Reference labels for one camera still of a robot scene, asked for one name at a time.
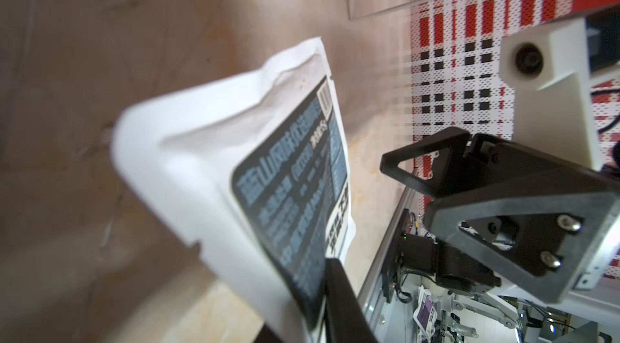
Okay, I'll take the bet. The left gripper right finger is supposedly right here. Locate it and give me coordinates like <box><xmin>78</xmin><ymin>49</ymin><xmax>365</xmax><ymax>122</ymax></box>
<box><xmin>325</xmin><ymin>258</ymin><xmax>377</xmax><ymax>343</ymax></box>

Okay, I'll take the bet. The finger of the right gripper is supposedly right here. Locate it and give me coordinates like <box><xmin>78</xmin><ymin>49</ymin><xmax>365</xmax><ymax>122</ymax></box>
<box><xmin>379</xmin><ymin>127</ymin><xmax>470</xmax><ymax>199</ymax></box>
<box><xmin>424</xmin><ymin>141</ymin><xmax>619</xmax><ymax>304</ymax></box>

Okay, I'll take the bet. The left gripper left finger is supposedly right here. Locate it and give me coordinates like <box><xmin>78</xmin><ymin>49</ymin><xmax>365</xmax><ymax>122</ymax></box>
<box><xmin>253</xmin><ymin>325</ymin><xmax>283</xmax><ymax>343</ymax></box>

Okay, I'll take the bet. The grey coffee bag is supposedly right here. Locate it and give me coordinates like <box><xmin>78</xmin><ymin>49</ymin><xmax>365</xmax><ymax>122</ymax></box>
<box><xmin>111</xmin><ymin>37</ymin><xmax>356</xmax><ymax>342</ymax></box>

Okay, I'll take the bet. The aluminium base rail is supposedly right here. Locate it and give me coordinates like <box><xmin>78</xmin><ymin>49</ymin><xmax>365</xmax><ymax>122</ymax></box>
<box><xmin>358</xmin><ymin>188</ymin><xmax>417</xmax><ymax>342</ymax></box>

